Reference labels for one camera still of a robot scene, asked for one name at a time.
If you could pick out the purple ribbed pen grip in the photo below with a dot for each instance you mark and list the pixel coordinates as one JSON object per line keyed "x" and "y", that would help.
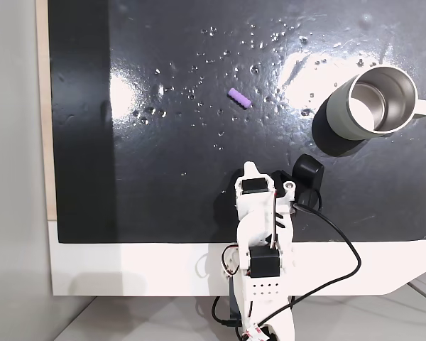
{"x": 240, "y": 98}

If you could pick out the black glossy table mat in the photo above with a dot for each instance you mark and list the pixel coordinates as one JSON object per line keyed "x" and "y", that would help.
{"x": 163, "y": 177}

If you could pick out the grey-green steel mug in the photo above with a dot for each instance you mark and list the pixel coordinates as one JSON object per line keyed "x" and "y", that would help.
{"x": 337, "y": 115}

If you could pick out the black oval camera box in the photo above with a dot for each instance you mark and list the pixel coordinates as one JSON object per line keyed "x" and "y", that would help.
{"x": 307, "y": 170}

